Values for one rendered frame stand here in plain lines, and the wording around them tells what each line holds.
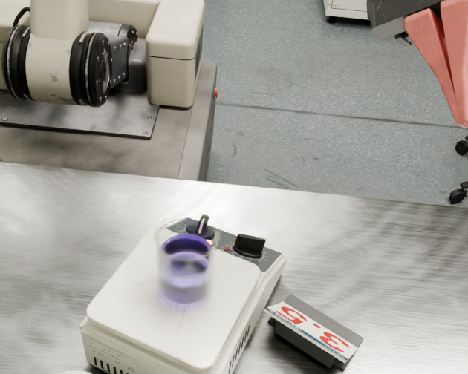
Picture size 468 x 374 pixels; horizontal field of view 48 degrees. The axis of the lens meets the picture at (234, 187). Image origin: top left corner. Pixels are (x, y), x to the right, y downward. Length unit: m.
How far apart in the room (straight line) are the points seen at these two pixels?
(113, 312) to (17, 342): 0.14
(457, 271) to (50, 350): 0.46
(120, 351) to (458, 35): 0.35
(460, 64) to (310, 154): 1.66
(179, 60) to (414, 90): 1.40
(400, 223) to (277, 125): 1.46
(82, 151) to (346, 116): 1.23
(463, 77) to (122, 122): 1.17
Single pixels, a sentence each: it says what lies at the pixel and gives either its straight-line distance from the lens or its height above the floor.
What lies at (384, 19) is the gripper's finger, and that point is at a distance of 0.40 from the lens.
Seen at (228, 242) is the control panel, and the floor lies 0.80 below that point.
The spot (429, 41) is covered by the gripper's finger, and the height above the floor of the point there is 1.07.
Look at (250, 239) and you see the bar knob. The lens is 0.56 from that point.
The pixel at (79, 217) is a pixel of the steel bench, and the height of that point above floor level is 0.75.
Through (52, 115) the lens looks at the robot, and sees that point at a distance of 1.51.
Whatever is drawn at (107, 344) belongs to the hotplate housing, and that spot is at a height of 0.81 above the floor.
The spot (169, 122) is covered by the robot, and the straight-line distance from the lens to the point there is 1.48.
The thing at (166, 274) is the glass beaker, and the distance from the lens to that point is 0.44.
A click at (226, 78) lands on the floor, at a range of 2.40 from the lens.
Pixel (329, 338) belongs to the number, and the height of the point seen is 0.77.
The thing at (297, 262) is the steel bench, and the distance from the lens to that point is 0.63.
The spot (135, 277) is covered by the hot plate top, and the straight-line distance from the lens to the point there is 0.49.
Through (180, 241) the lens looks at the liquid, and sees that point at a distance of 0.46.
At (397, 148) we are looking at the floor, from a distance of 2.16.
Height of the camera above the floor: 1.23
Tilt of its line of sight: 42 degrees down
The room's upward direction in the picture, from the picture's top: 6 degrees clockwise
